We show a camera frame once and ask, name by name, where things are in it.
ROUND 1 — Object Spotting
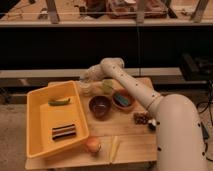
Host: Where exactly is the orange apple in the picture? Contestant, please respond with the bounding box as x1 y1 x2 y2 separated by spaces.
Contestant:
85 136 101 153

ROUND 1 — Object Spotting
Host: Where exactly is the white handled brush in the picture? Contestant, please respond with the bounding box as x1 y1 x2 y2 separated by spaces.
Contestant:
148 119 157 131

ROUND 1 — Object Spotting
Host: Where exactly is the brown grapes bunch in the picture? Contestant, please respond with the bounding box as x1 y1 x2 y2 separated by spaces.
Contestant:
133 112 149 125

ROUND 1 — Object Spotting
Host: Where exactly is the green glass cup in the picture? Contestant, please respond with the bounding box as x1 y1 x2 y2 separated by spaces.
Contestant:
102 79 113 94

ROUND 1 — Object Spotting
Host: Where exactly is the black cable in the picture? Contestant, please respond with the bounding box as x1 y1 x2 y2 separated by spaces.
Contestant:
196 79 213 161

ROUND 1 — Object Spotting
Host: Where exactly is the teal sponge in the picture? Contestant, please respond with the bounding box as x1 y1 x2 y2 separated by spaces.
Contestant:
114 93 130 107

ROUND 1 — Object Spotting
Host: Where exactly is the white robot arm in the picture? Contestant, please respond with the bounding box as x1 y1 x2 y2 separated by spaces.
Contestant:
85 58 208 171

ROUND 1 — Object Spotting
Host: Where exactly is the grey towel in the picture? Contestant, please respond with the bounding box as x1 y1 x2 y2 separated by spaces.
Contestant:
79 72 91 83

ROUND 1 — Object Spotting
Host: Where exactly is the yellow plastic bin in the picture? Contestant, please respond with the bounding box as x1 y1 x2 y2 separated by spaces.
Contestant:
26 81 89 158

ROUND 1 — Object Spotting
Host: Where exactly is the green pepper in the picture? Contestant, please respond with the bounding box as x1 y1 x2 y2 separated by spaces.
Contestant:
48 98 70 106

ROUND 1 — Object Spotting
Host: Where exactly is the dark purple bowl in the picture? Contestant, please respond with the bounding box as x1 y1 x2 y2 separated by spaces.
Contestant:
89 96 111 119

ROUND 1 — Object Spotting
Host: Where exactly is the terracotta bowl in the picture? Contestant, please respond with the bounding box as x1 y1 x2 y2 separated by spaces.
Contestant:
112 89 135 112

